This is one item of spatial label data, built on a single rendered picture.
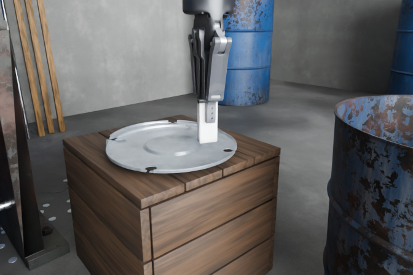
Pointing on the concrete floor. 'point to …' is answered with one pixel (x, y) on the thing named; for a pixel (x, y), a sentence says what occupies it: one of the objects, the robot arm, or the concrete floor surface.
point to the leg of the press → (21, 174)
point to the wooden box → (173, 211)
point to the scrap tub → (371, 188)
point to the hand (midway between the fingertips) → (207, 120)
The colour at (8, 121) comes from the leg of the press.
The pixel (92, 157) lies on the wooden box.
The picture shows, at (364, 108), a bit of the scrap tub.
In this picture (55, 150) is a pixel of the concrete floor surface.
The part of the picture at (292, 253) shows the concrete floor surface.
